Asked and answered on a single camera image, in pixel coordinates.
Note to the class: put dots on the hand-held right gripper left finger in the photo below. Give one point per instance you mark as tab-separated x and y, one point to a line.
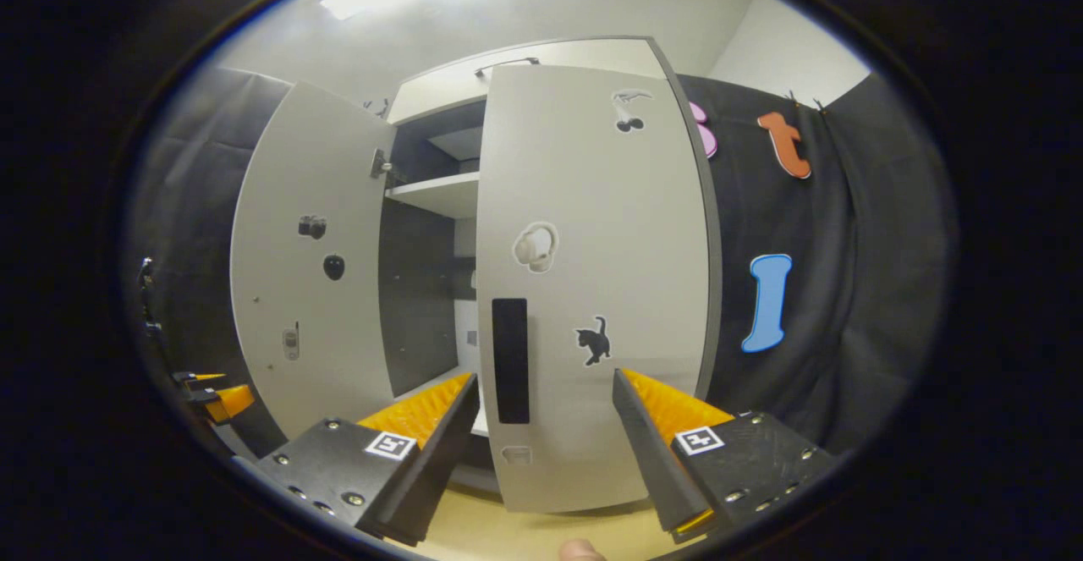
440	442

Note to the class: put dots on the white cabinet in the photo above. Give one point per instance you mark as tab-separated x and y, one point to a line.
436	195

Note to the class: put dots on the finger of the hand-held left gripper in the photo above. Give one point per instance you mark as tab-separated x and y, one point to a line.
203	381
227	402

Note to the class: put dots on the white cabinet door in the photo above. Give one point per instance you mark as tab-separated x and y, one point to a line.
592	189
313	172

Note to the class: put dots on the white cabinet drawer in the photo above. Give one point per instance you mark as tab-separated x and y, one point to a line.
440	91

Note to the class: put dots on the black backdrop cloth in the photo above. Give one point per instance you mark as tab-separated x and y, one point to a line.
871	273

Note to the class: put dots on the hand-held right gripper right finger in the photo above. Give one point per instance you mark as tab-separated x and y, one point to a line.
651	451

